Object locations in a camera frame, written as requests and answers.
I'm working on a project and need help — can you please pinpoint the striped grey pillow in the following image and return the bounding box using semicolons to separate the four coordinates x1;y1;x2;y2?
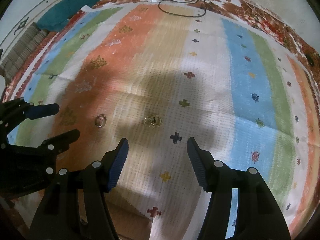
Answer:
1;23;49;85

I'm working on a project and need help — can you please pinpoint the striped colourful mat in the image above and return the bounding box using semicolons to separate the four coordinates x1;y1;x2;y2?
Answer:
8;3;319;239

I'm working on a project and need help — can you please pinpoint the teal blanket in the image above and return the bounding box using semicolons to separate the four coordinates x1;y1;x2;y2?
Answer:
36;0;99;31

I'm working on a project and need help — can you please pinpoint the silver ring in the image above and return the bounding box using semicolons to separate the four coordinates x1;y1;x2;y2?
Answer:
94;114;107;128

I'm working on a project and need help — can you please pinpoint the gold ring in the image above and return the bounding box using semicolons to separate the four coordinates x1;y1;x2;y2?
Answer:
144;114;163;127

